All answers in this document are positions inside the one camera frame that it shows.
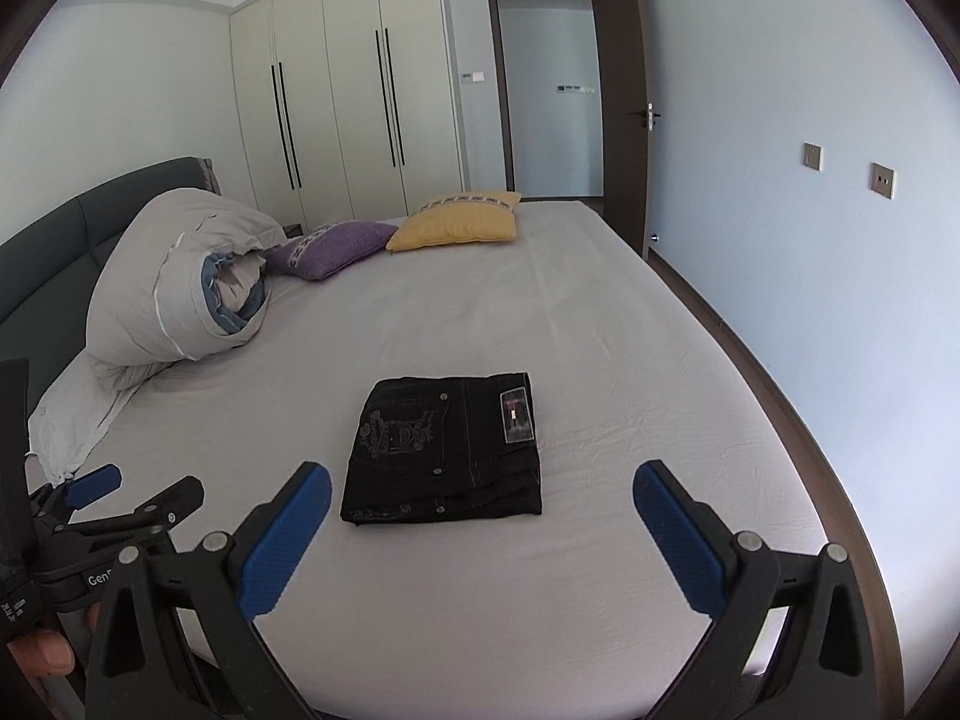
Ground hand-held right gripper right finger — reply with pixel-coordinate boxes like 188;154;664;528
632;460;878;720

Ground brown door frame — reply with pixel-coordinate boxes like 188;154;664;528
485;0;608;200

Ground person's left hand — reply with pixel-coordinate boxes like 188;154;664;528
6;604;102;683

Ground cream wardrobe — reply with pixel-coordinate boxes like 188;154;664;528
229;0;466;230

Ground purple pillow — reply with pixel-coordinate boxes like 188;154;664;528
264;220;398;282

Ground black pants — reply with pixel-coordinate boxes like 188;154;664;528
340;371;543;528

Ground yellow pillow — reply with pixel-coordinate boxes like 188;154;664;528
385;190;522;253

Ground brown wooden door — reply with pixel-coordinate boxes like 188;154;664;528
592;0;662;262

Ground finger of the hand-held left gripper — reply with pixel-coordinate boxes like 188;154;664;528
30;463;123;522
56;475;206;552

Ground white pillow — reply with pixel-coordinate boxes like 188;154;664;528
26;352;143;485

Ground grey padded headboard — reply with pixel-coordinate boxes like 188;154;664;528
0;156;222;391

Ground bed with white sheet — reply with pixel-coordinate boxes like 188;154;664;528
22;199;830;717

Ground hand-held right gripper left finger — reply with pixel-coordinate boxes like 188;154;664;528
84;461;335;720

